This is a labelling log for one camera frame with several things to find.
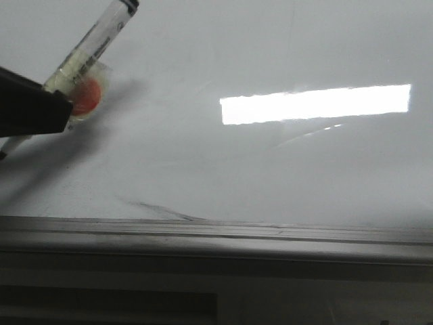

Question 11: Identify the white whiteboard surface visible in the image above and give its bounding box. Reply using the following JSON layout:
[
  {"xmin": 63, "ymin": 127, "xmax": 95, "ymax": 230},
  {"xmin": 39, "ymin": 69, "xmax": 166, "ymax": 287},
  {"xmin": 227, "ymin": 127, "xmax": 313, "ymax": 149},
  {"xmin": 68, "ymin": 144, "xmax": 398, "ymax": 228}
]
[{"xmin": 1, "ymin": 1, "xmax": 432, "ymax": 228}]

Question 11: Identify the white black whiteboard marker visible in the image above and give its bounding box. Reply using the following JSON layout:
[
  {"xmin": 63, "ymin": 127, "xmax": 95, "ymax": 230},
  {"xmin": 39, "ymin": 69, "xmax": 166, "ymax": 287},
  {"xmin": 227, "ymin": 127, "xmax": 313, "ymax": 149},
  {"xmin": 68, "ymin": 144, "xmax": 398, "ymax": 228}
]
[{"xmin": 1, "ymin": 1, "xmax": 140, "ymax": 158}]

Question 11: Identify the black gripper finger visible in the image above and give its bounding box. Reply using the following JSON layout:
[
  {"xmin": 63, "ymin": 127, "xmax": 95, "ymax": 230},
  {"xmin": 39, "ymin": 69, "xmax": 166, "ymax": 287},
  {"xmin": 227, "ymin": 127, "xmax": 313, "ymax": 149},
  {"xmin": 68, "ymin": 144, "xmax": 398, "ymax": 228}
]
[{"xmin": 1, "ymin": 68, "xmax": 73, "ymax": 137}]

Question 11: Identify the grey aluminium whiteboard frame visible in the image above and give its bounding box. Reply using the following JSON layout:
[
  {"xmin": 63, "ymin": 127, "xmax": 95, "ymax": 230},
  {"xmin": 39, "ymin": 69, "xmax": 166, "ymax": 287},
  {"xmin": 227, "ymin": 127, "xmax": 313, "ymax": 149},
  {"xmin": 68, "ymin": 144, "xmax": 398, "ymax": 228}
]
[{"xmin": 1, "ymin": 216, "xmax": 432, "ymax": 267}]

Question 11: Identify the red magnet taped to marker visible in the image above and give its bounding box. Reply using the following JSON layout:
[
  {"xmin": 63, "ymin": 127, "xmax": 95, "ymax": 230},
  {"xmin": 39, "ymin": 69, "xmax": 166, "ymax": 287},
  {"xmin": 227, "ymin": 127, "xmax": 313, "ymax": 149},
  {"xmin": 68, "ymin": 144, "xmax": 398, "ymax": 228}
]
[{"xmin": 69, "ymin": 62, "xmax": 112, "ymax": 124}]

